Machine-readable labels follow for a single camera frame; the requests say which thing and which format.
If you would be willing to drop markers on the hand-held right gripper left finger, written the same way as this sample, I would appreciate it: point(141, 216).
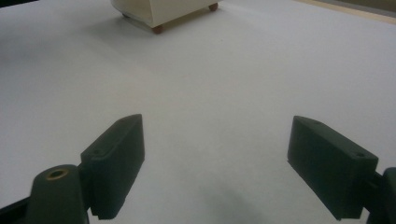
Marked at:
point(115, 168)

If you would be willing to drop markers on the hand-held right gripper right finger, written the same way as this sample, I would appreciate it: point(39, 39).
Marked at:
point(330, 165)

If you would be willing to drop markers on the cream mini drawer cabinet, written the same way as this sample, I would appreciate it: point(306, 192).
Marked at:
point(168, 9)

